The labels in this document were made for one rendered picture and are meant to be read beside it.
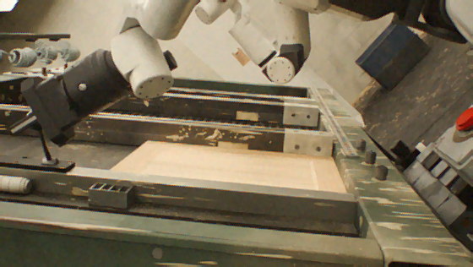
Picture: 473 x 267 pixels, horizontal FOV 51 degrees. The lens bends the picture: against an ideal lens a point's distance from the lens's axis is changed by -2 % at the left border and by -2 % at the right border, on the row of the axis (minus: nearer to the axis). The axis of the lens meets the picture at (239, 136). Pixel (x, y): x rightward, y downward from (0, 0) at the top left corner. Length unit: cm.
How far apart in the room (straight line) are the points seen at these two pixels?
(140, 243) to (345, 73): 577
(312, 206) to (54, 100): 47
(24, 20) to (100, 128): 602
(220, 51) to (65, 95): 420
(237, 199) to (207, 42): 416
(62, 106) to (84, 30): 612
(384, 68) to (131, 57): 463
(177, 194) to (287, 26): 63
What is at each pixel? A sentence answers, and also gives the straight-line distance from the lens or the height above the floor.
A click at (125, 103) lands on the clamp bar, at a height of 147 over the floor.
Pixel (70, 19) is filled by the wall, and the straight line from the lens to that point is 704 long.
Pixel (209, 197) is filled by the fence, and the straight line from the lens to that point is 91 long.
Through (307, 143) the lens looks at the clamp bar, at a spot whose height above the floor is 96.
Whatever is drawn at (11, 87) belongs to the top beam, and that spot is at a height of 180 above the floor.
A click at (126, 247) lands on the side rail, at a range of 70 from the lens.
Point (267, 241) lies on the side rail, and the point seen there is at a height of 103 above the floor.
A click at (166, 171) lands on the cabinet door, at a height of 119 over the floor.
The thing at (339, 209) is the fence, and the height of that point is 92.
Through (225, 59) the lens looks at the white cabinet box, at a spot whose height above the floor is 146.
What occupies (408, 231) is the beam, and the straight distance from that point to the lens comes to 78.
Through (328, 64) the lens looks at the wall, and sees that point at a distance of 633.
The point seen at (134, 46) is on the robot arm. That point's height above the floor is 135.
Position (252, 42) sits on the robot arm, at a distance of 142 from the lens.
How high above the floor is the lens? 119
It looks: 4 degrees down
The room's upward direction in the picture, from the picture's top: 49 degrees counter-clockwise
